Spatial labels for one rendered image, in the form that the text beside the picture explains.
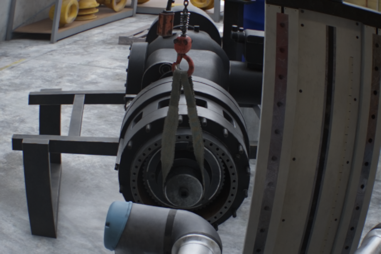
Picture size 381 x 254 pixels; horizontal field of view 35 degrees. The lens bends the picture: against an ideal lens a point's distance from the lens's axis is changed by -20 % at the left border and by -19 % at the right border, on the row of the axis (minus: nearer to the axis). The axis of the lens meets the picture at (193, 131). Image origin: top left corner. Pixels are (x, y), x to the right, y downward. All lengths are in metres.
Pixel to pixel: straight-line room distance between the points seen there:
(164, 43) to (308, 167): 2.50
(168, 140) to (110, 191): 2.11
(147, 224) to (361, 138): 0.56
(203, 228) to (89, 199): 3.27
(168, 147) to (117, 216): 1.32
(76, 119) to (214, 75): 0.95
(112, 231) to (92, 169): 3.72
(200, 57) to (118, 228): 2.57
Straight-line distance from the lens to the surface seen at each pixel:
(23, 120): 6.15
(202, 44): 4.04
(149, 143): 2.70
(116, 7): 11.10
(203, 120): 2.68
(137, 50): 4.08
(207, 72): 3.62
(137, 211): 1.36
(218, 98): 2.99
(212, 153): 2.79
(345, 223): 1.68
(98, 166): 5.12
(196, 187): 2.68
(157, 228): 1.34
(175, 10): 5.17
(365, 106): 1.57
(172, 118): 2.61
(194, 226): 1.33
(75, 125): 4.05
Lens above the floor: 1.93
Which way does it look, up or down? 19 degrees down
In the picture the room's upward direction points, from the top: 4 degrees clockwise
